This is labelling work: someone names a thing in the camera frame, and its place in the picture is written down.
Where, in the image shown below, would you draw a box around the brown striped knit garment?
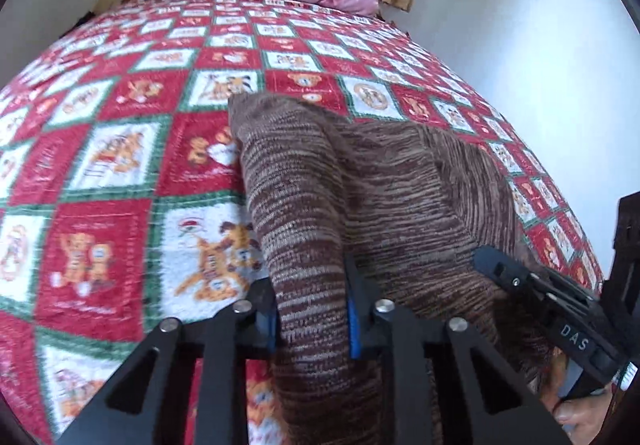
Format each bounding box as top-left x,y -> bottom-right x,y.
227,92 -> 568,445

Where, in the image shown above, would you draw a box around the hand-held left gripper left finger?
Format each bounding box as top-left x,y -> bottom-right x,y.
54,277 -> 280,445

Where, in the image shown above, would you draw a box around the red checkered printed blanket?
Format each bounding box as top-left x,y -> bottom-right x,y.
0,0 -> 606,445

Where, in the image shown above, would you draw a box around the person's right hand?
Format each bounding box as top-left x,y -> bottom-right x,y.
540,365 -> 618,445

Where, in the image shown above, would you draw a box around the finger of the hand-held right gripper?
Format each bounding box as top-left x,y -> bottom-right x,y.
472,245 -> 601,311

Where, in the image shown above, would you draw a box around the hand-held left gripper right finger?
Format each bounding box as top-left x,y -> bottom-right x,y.
344,255 -> 575,445

